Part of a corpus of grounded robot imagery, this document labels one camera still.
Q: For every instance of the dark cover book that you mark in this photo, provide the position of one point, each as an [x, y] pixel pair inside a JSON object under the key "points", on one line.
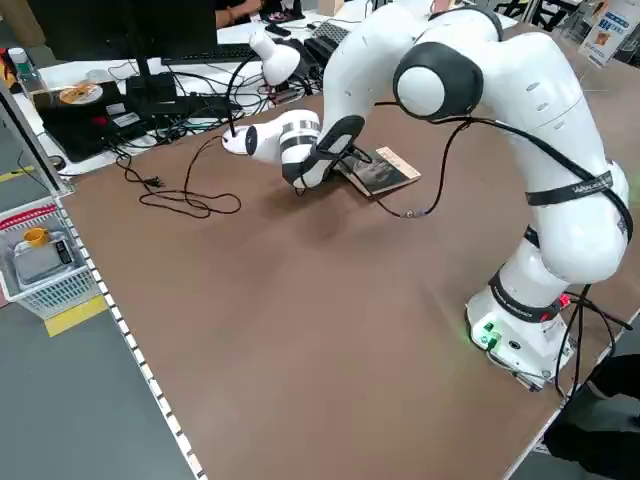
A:
{"points": [[390, 172]]}

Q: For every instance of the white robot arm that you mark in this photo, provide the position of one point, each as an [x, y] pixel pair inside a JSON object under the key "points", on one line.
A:
{"points": [[550, 100]]}

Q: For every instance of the white desk lamp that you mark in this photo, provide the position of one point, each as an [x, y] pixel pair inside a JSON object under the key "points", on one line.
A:
{"points": [[277, 57]]}

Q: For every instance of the black power supply unit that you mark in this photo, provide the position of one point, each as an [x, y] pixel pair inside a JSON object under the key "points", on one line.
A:
{"points": [[315, 50]]}

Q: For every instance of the perforated grey plate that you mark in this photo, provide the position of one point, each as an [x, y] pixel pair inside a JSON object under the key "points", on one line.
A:
{"points": [[331, 32]]}

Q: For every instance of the black keyboard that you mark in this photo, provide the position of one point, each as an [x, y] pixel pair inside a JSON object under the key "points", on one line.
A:
{"points": [[215, 52]]}

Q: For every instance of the white segmented edge strip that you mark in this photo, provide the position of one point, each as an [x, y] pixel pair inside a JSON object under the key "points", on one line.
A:
{"points": [[131, 345]]}

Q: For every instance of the person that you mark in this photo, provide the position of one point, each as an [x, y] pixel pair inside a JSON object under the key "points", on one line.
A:
{"points": [[235, 12], [600, 425]]}

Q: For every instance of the black equipment case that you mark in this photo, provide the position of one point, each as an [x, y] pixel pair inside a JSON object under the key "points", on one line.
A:
{"points": [[85, 130]]}

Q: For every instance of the white plastic basket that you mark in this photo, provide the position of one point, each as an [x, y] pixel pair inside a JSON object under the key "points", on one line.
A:
{"points": [[55, 295]]}

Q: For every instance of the grey digital scale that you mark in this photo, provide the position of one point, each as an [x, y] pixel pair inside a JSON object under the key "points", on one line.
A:
{"points": [[40, 262]]}

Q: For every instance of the small orange cup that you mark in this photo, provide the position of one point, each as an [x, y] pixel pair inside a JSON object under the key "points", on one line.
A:
{"points": [[35, 237]]}

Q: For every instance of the orange printed disc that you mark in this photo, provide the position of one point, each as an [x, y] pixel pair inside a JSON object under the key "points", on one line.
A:
{"points": [[75, 94]]}

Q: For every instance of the black computer monitor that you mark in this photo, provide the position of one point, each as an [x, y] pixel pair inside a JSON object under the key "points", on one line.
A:
{"points": [[125, 25]]}

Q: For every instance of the clear plastic bottle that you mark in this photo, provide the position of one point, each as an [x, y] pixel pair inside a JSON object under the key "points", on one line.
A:
{"points": [[22, 75]]}

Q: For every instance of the blue white booklet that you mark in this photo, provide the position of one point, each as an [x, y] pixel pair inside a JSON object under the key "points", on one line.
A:
{"points": [[602, 35]]}

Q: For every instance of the aluminium frame post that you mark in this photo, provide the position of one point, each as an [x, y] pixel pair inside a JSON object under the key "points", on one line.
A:
{"points": [[30, 135]]}

